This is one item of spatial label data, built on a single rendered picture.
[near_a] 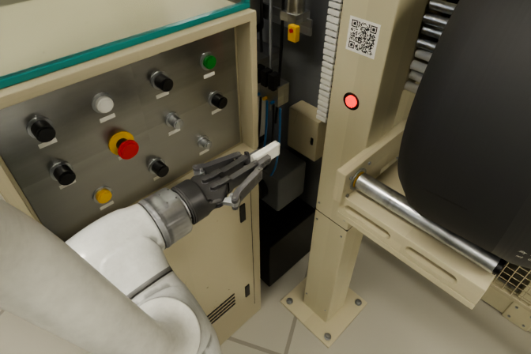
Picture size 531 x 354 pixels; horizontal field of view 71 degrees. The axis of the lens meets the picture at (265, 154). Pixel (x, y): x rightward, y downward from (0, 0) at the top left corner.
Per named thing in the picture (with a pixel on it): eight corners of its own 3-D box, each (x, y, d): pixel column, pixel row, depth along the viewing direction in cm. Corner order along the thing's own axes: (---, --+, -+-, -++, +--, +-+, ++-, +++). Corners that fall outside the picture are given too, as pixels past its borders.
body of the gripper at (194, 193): (191, 206, 59) (235, 178, 64) (163, 179, 64) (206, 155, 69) (197, 235, 64) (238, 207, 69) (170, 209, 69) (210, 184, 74)
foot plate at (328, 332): (280, 302, 162) (280, 299, 161) (319, 265, 177) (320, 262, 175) (328, 348, 148) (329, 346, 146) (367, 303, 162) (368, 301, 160)
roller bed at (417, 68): (398, 90, 124) (423, -2, 105) (420, 75, 132) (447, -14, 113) (456, 114, 113) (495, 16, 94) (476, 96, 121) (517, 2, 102)
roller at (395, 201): (361, 167, 92) (362, 176, 95) (350, 178, 90) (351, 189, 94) (511, 254, 72) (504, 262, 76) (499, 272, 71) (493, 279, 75)
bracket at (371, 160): (331, 198, 94) (336, 170, 88) (412, 132, 115) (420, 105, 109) (341, 205, 92) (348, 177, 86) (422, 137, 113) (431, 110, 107)
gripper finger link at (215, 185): (207, 184, 66) (212, 189, 65) (255, 156, 71) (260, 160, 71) (209, 199, 68) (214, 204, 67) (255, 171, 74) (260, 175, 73)
